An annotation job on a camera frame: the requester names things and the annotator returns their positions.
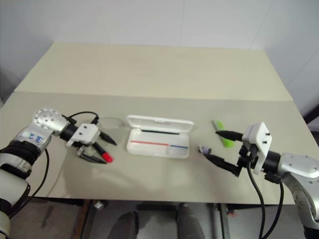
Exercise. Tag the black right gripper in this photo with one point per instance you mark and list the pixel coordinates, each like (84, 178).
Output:
(248, 159)

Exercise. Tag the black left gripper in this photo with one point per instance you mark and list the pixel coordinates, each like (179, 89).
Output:
(96, 144)

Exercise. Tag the black marker with red cap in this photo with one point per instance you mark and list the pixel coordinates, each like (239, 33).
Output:
(108, 157)

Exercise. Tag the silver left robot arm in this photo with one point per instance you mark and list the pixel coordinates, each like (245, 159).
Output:
(45, 122)

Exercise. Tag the green marker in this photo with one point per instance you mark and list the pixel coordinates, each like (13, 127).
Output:
(219, 125)

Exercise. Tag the white plastic pencil case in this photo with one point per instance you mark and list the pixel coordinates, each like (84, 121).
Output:
(159, 143)

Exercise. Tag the small dark purple cap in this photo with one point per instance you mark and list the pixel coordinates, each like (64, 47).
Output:
(205, 150)

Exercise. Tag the dark rounded shape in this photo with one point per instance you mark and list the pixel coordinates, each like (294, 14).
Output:
(127, 225)
(187, 221)

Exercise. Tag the black furniture piece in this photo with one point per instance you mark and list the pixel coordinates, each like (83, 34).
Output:
(312, 119)

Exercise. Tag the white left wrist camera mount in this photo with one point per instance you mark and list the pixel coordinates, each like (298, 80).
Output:
(86, 133)

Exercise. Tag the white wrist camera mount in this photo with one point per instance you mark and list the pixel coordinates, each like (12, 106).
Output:
(86, 133)
(259, 139)

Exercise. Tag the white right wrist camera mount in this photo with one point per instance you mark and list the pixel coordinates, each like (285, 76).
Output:
(259, 139)

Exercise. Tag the metal table frame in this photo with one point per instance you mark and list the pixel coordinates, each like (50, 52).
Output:
(218, 219)

